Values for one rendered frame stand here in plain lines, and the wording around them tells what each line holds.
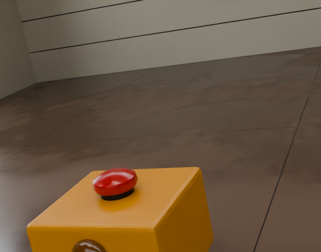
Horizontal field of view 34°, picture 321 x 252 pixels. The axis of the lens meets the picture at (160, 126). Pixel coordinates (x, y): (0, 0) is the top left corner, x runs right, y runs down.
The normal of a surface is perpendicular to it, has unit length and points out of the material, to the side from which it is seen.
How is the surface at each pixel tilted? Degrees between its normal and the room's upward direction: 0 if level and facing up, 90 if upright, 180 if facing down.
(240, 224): 0
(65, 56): 90
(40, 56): 90
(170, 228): 90
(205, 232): 90
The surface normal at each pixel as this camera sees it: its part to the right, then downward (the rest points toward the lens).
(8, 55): 0.92, -0.07
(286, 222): -0.18, -0.95
